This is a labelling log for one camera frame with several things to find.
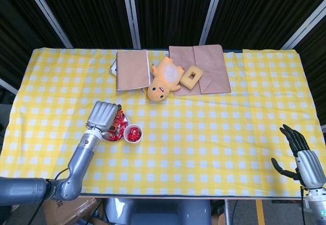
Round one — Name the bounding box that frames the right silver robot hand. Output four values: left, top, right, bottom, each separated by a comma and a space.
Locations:
271, 124, 326, 190

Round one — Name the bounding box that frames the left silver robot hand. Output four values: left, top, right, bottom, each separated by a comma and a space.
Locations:
85, 101, 124, 138

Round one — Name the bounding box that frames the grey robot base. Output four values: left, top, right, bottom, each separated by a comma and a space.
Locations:
103, 197, 212, 225

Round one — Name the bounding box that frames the silver metal plate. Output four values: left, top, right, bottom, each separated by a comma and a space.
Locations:
103, 111, 130, 142

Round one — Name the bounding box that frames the white paper cup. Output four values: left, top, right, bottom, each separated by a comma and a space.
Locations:
123, 124, 143, 144

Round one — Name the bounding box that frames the small white gadget with keyring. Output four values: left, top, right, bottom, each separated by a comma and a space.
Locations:
108, 59, 118, 75

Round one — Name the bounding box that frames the brown spiral notebook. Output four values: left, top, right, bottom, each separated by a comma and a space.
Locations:
116, 49, 151, 91

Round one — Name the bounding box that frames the orange plush toy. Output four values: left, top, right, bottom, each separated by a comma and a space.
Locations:
147, 56, 184, 101

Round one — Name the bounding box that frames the yellow square sponge with hole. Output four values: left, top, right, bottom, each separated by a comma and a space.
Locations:
179, 66, 204, 89

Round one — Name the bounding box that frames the yellow white checked tablecloth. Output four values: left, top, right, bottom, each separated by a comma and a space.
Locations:
0, 47, 326, 198

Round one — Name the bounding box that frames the brown cardboard box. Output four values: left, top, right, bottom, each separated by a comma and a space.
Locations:
42, 198, 101, 225

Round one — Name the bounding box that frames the brown paper bag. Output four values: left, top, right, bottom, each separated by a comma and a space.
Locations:
193, 44, 232, 95
169, 45, 202, 97

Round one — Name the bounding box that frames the black partition panel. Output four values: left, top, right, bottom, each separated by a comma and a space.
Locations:
292, 26, 326, 129
0, 0, 64, 83
206, 0, 326, 50
34, 0, 134, 49
133, 0, 217, 49

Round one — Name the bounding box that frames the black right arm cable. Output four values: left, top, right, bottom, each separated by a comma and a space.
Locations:
300, 186, 307, 225

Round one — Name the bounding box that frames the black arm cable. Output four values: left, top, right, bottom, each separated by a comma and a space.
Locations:
300, 186, 307, 225
26, 167, 70, 225

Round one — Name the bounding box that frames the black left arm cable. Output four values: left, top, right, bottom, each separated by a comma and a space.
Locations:
26, 167, 70, 225

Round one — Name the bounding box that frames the silver partition post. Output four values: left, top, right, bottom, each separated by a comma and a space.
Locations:
0, 78, 18, 96
198, 0, 226, 46
21, 0, 74, 49
121, 0, 142, 49
281, 6, 326, 50

